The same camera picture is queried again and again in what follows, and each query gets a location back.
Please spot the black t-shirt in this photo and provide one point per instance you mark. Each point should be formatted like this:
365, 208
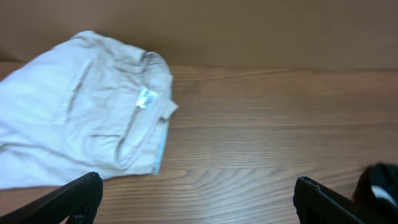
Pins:
376, 190

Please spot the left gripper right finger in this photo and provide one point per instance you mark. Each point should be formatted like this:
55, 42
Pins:
317, 204

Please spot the grey folded garment underneath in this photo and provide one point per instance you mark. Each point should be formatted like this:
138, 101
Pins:
160, 152

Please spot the beige folded trousers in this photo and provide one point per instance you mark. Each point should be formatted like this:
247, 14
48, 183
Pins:
90, 104

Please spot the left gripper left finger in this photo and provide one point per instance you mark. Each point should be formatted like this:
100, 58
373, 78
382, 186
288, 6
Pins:
76, 202

